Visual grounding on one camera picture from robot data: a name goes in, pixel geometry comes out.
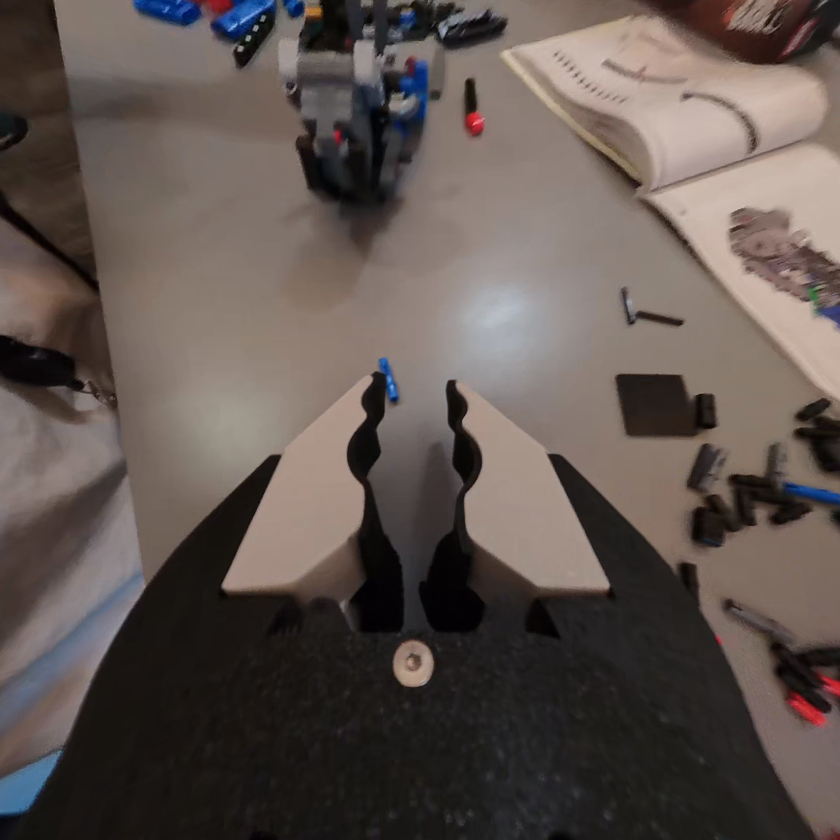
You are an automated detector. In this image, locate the large blue lego panel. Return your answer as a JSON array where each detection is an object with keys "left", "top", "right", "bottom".
[{"left": 211, "top": 0, "right": 277, "bottom": 38}]

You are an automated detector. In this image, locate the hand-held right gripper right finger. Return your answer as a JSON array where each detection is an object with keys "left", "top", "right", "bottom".
[{"left": 419, "top": 379, "right": 611, "bottom": 632}]

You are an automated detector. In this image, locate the monster truck lego box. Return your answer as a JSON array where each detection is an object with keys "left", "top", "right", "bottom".
[{"left": 646, "top": 0, "right": 840, "bottom": 64}]

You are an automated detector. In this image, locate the dark blue square lego tile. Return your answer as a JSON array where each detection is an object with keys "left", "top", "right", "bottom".
[{"left": 616, "top": 374, "right": 700, "bottom": 437}]

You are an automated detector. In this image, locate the pile of black lego pieces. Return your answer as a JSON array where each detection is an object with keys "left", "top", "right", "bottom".
[{"left": 435, "top": 8, "right": 509, "bottom": 48}]

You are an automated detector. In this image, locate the black lego beam with holes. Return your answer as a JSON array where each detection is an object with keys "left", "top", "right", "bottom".
[{"left": 233, "top": 13, "right": 276, "bottom": 68}]

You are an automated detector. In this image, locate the lego truck chassis model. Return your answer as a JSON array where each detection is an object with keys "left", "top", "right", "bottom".
[{"left": 277, "top": 0, "right": 435, "bottom": 206}]

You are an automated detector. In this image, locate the black lego beam red bush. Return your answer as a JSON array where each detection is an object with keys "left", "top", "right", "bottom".
[{"left": 462, "top": 77, "right": 488, "bottom": 137}]

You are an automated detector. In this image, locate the open instruction booklet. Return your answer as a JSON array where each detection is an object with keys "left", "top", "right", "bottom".
[{"left": 502, "top": 14, "right": 840, "bottom": 403}]

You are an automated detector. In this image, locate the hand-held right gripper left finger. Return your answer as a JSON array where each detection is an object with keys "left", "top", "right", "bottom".
[{"left": 222, "top": 371, "right": 404, "bottom": 632}]

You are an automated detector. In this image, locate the pile of small black pins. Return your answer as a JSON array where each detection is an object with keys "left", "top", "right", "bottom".
[{"left": 686, "top": 392, "right": 840, "bottom": 547}]

